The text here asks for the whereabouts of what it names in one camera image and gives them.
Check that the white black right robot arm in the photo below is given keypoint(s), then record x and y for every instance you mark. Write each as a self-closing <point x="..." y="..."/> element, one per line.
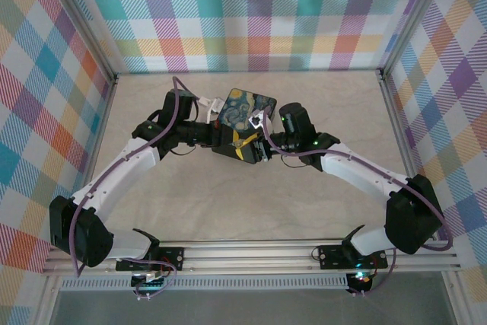
<point x="361" y="173"/>

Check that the small controller board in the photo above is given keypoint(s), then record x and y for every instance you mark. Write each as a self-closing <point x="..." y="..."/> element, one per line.
<point x="361" y="281"/>
<point x="150" y="283"/>

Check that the aluminium frame leg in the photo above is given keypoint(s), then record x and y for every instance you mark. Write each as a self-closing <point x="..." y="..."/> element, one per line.
<point x="454" y="302"/>
<point x="47" y="302"/>

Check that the aluminium side rail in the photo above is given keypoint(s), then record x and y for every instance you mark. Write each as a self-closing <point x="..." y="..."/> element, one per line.
<point x="106" y="104"/>
<point x="393" y="112"/>

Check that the aluminium upright post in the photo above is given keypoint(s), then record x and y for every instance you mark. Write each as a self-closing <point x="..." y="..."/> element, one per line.
<point x="415" y="16"/>
<point x="85" y="24"/>

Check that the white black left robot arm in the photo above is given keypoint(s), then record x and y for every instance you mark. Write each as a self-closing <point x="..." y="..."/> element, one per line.
<point x="114" y="176"/>

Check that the long aluminium base rail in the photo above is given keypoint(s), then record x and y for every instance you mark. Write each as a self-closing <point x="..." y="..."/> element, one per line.
<point x="247" y="256"/>

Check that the black box with starry print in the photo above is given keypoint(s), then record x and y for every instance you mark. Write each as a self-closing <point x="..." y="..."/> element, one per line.
<point x="243" y="108"/>

